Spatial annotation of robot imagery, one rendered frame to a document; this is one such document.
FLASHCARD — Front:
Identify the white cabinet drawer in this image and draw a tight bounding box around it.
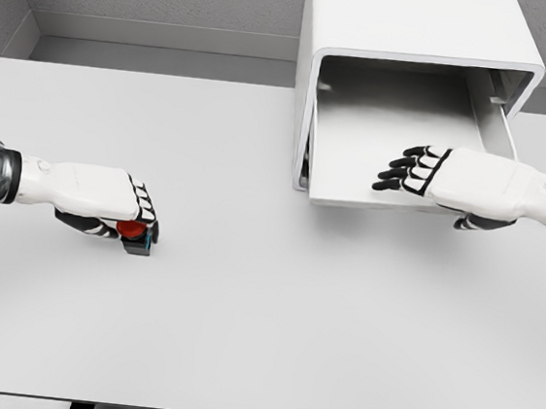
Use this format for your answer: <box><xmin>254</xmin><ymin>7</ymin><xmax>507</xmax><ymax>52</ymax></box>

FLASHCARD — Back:
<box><xmin>297</xmin><ymin>51</ymin><xmax>529</xmax><ymax>226</ymax></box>

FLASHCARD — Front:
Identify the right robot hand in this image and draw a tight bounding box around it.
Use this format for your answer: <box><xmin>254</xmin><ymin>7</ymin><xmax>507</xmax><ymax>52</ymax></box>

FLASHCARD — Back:
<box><xmin>367</xmin><ymin>138</ymin><xmax>538</xmax><ymax>238</ymax></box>

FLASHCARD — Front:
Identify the load switch with red knob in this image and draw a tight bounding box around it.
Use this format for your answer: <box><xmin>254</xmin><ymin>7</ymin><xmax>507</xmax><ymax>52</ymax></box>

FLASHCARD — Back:
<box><xmin>113</xmin><ymin>218</ymin><xmax>157</xmax><ymax>257</ymax></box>

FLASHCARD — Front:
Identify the white storage cabinet shell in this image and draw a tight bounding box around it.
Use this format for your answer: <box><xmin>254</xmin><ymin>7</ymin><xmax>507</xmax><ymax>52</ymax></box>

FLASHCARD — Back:
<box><xmin>284</xmin><ymin>0</ymin><xmax>546</xmax><ymax>218</ymax></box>

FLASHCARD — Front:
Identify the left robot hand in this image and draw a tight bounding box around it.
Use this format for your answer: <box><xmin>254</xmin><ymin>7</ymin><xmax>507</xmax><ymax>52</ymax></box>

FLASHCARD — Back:
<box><xmin>46</xmin><ymin>160</ymin><xmax>168</xmax><ymax>246</ymax></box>

